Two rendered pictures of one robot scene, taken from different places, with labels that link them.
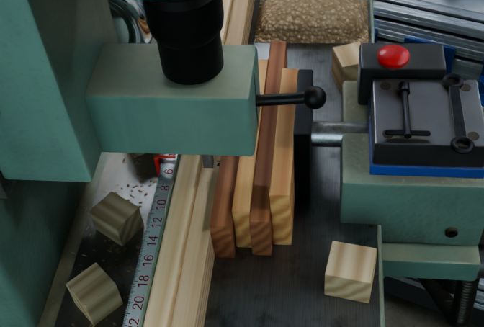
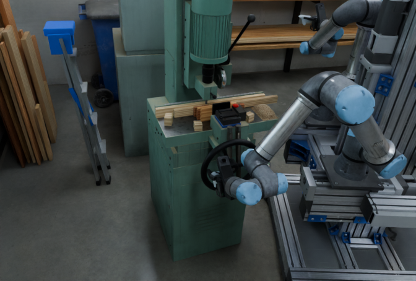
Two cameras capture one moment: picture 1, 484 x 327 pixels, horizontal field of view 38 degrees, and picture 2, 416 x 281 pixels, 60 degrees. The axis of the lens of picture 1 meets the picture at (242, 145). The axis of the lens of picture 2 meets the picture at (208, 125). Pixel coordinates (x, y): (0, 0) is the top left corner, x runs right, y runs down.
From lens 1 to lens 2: 1.42 m
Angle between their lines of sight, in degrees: 45
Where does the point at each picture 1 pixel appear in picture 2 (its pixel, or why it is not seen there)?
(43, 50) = (188, 62)
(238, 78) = (208, 85)
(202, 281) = (183, 110)
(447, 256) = (215, 143)
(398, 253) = (211, 137)
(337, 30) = (260, 114)
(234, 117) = (203, 90)
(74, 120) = (189, 76)
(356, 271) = (195, 123)
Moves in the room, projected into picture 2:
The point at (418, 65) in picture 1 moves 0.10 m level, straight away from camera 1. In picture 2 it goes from (237, 109) to (258, 108)
